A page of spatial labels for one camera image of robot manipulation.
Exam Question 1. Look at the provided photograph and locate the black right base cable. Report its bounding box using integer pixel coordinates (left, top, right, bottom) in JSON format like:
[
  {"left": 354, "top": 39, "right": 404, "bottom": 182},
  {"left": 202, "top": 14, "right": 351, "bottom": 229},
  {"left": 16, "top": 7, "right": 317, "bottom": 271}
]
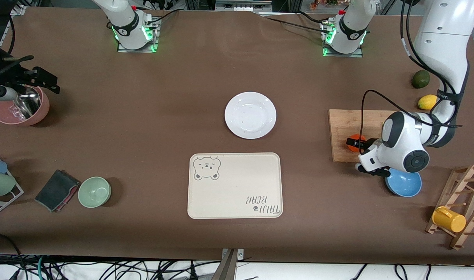
[{"left": 144, "top": 9, "right": 181, "bottom": 30}]

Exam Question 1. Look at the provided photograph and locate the cream bear print tray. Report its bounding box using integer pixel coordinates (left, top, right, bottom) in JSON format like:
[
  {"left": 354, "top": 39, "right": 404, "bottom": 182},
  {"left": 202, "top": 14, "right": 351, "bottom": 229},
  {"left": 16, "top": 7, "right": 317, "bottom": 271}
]
[{"left": 187, "top": 152, "right": 283, "bottom": 219}]

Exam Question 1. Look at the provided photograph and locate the pale green bowl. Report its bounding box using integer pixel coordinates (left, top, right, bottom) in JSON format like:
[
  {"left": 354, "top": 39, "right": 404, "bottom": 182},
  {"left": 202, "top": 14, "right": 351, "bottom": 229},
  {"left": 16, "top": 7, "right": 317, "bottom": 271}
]
[{"left": 78, "top": 177, "right": 112, "bottom": 208}]

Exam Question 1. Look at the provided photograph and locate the white round plate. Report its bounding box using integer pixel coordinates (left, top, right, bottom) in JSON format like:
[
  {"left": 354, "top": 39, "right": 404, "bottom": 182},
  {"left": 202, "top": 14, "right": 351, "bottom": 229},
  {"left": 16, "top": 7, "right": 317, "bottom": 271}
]
[{"left": 225, "top": 92, "right": 277, "bottom": 140}]

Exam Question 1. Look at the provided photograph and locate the metal table edge bracket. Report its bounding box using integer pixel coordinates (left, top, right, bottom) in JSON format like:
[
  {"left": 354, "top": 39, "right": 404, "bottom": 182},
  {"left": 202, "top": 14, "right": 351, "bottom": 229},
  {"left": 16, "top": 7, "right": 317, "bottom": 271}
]
[{"left": 212, "top": 248, "right": 244, "bottom": 280}]

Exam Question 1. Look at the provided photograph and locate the pink bowl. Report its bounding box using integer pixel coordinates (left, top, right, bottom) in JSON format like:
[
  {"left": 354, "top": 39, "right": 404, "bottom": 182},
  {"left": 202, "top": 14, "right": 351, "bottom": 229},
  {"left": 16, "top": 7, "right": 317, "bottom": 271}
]
[{"left": 0, "top": 86, "right": 50, "bottom": 126}]

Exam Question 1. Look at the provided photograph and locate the black base cable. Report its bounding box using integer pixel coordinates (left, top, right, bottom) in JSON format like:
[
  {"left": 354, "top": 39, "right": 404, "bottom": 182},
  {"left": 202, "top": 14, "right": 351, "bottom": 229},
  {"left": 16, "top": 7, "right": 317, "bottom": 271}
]
[
  {"left": 144, "top": 9, "right": 181, "bottom": 30},
  {"left": 258, "top": 15, "right": 333, "bottom": 35}
]

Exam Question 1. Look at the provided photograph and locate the metal scoop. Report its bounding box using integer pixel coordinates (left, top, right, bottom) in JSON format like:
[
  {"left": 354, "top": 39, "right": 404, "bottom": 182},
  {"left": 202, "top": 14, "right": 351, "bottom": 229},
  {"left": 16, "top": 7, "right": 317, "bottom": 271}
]
[{"left": 13, "top": 86, "right": 42, "bottom": 119}]

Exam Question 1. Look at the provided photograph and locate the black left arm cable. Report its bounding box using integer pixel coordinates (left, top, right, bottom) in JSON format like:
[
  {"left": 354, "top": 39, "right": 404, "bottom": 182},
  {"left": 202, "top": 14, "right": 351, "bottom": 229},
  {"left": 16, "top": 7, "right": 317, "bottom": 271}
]
[{"left": 362, "top": 0, "right": 464, "bottom": 150}]

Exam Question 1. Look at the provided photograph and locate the yellow mug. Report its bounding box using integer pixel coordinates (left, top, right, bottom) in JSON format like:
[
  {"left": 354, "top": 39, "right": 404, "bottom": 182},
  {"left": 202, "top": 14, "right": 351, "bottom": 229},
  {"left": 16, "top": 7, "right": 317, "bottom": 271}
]
[{"left": 432, "top": 206, "right": 467, "bottom": 233}]

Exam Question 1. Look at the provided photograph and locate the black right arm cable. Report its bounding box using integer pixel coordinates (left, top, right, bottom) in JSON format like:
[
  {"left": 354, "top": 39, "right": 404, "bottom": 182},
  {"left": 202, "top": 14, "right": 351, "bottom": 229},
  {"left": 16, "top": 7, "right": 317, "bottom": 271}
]
[{"left": 0, "top": 16, "right": 34, "bottom": 83}]

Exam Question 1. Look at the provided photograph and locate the yellow lemon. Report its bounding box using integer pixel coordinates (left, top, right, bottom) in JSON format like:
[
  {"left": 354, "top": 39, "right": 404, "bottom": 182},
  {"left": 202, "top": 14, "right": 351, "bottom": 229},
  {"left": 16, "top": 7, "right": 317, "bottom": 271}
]
[{"left": 418, "top": 94, "right": 439, "bottom": 110}]

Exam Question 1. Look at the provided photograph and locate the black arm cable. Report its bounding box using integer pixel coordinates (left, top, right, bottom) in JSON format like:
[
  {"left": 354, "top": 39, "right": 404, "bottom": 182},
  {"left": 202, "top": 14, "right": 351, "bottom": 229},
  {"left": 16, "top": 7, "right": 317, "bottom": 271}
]
[
  {"left": 362, "top": 0, "right": 464, "bottom": 150},
  {"left": 0, "top": 16, "right": 34, "bottom": 83}
]

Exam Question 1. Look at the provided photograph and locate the teal cable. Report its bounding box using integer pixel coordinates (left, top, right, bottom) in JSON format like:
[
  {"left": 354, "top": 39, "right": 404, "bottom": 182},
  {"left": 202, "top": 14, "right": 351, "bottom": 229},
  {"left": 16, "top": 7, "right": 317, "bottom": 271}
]
[{"left": 36, "top": 255, "right": 47, "bottom": 280}]

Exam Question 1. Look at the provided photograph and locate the wooden mug rack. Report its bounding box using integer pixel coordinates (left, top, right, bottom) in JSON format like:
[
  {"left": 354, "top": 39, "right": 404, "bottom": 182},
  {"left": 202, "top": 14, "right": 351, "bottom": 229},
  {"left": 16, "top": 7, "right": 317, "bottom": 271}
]
[{"left": 425, "top": 164, "right": 474, "bottom": 250}]

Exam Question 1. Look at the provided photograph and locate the dark grey folded cloth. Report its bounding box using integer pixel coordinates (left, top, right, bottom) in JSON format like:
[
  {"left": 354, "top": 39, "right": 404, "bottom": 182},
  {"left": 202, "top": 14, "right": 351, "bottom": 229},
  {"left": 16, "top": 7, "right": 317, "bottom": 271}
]
[{"left": 35, "top": 169, "right": 81, "bottom": 213}]

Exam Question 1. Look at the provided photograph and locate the black left base cable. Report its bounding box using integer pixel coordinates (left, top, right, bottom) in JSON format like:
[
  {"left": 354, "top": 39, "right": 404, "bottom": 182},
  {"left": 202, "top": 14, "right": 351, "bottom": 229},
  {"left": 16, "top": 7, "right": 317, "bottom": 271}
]
[{"left": 258, "top": 15, "right": 333, "bottom": 35}]

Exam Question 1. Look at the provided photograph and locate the white wire cup rack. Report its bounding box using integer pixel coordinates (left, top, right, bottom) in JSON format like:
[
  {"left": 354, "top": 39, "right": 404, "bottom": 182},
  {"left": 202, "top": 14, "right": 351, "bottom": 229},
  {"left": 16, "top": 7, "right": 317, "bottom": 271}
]
[{"left": 0, "top": 154, "right": 24, "bottom": 217}]

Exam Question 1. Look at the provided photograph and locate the orange fruit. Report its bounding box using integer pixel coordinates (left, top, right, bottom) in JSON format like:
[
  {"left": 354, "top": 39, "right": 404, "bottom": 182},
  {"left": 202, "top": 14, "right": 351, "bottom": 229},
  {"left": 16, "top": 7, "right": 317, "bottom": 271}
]
[{"left": 346, "top": 134, "right": 368, "bottom": 152}]

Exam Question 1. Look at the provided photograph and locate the green avocado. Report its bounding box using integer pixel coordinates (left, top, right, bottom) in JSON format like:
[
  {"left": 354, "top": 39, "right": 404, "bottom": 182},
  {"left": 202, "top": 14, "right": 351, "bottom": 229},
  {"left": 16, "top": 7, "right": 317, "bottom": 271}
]
[{"left": 412, "top": 70, "right": 431, "bottom": 89}]

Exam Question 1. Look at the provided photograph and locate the wooden cutting board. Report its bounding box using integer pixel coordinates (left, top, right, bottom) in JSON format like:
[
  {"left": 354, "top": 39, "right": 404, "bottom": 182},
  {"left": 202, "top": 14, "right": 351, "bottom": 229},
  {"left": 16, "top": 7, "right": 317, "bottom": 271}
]
[{"left": 328, "top": 109, "right": 397, "bottom": 163}]

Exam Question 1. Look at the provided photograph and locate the blue bowl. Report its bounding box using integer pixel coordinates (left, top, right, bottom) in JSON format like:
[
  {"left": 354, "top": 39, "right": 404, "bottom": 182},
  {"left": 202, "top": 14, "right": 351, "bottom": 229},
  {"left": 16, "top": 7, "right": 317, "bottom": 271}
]
[{"left": 385, "top": 167, "right": 422, "bottom": 198}]

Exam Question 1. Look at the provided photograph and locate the grey power strip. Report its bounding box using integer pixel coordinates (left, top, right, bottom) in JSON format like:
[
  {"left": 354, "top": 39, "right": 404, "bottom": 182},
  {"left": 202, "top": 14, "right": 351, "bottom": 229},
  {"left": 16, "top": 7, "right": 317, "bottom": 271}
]
[{"left": 216, "top": 0, "right": 272, "bottom": 11}]

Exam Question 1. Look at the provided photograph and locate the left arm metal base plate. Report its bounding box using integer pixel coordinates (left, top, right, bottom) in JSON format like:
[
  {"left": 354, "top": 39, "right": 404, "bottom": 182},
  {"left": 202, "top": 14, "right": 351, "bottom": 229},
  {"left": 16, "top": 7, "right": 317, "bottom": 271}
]
[{"left": 323, "top": 21, "right": 364, "bottom": 58}]

